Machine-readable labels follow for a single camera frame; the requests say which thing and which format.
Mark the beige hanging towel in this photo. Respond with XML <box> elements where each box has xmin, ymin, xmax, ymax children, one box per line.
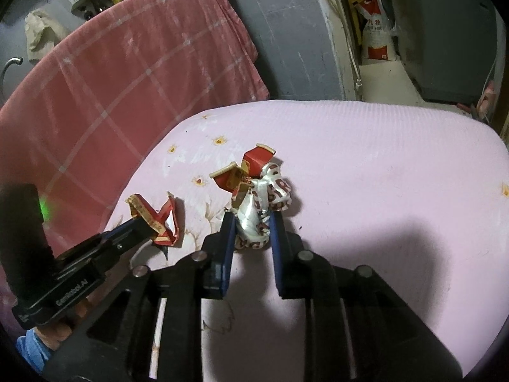
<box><xmin>24</xmin><ymin>9</ymin><xmax>70</xmax><ymax>62</ymax></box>

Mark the person's left hand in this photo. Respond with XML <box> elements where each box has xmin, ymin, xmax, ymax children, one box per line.
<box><xmin>35</xmin><ymin>298</ymin><xmax>93</xmax><ymax>351</ymax></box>

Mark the red cardboard scrap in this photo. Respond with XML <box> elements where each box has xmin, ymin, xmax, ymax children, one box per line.
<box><xmin>210</xmin><ymin>143</ymin><xmax>276</xmax><ymax>201</ymax></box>

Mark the pink floral table cloth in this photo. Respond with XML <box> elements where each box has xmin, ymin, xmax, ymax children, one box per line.
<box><xmin>122</xmin><ymin>101</ymin><xmax>508</xmax><ymax>372</ymax></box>

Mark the white red rice sack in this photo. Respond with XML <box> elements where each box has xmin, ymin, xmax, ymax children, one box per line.
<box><xmin>355</xmin><ymin>0</ymin><xmax>397</xmax><ymax>61</ymax></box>

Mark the white red wrapper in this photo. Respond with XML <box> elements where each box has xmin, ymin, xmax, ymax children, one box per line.
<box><xmin>231</xmin><ymin>161</ymin><xmax>292</xmax><ymax>250</ymax></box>

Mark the red gold torn carton piece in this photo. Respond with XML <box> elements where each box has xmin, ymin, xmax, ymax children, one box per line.
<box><xmin>125</xmin><ymin>191</ymin><xmax>179</xmax><ymax>247</ymax></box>

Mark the chrome sink faucet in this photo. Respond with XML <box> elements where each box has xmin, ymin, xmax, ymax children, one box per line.
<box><xmin>0</xmin><ymin>56</ymin><xmax>24</xmax><ymax>104</ymax></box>

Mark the red checked counter cloth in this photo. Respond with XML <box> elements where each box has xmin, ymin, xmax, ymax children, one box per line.
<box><xmin>1</xmin><ymin>0</ymin><xmax>269</xmax><ymax>253</ymax></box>

